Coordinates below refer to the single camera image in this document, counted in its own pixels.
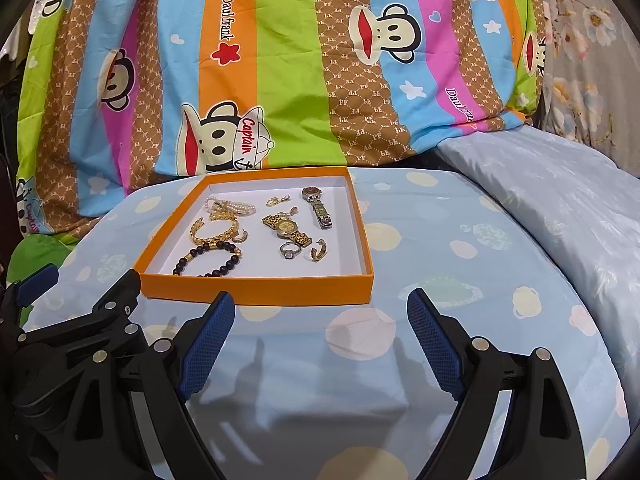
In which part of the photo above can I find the orange cardboard box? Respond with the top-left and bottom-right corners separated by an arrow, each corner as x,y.
137,166 -> 375,307

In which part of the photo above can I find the silver wristwatch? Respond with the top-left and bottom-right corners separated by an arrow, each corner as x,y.
301,186 -> 333,230

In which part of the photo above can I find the light blue polka dot sheet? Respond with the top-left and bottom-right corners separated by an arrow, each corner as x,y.
20,167 -> 632,480

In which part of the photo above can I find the gold bangle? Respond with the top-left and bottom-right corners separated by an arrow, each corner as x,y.
189,212 -> 241,247

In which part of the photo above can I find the black bead bracelet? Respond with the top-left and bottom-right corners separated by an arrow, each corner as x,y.
172,241 -> 242,278

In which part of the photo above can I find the pale blue quilt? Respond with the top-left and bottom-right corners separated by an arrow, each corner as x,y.
435,125 -> 640,411

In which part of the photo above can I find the gold wristwatch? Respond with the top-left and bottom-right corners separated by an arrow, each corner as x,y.
261,212 -> 315,251

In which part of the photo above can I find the grey floral cloth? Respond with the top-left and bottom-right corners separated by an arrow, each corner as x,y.
534,0 -> 640,172

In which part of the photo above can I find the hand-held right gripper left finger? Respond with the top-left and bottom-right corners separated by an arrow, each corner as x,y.
72,291 -> 251,480

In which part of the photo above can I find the colourful striped cartoon blanket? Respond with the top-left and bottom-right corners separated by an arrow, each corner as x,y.
0,0 -> 548,281

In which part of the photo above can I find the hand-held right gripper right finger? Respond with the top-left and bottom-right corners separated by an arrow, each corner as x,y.
406,287 -> 587,480

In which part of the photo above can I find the white pearl bracelet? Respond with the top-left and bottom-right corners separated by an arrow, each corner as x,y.
205,195 -> 259,219

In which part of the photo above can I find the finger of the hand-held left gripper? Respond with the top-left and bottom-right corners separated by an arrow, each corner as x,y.
20,269 -> 146,366
4,264 -> 61,311

